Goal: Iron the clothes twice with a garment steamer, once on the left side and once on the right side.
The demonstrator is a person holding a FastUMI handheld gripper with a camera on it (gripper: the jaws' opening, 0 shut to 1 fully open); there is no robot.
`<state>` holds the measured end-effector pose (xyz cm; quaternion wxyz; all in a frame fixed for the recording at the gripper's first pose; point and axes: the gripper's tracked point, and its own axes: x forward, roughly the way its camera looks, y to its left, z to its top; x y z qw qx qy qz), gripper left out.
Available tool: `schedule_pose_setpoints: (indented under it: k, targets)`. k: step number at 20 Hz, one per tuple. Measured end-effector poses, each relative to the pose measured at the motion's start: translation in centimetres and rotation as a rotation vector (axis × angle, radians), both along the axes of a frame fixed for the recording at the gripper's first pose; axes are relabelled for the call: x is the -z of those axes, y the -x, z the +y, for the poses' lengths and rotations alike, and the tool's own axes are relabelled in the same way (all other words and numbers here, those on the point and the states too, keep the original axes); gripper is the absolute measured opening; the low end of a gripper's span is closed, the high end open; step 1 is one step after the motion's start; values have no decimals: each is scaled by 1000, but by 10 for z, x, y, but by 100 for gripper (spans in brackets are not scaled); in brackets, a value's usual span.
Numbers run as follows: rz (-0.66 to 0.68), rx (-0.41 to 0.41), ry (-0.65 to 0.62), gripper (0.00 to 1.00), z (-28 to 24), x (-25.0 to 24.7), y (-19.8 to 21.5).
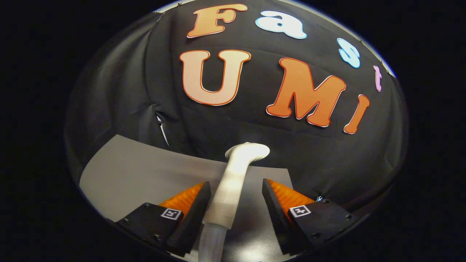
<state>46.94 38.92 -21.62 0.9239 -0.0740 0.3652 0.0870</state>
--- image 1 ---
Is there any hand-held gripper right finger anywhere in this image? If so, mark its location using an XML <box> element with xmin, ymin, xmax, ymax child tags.
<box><xmin>262</xmin><ymin>178</ymin><xmax>361</xmax><ymax>255</ymax></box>

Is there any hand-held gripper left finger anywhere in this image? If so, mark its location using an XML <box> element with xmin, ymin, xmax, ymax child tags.
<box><xmin>116</xmin><ymin>181</ymin><xmax>212</xmax><ymax>257</ymax></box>

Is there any grey drawer cabinet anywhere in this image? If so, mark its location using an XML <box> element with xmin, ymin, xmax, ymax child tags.
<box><xmin>79</xmin><ymin>134</ymin><xmax>293</xmax><ymax>262</ymax></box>

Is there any black backdrop cloth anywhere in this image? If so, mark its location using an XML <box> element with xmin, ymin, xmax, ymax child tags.
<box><xmin>66</xmin><ymin>0</ymin><xmax>408</xmax><ymax>215</ymax></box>

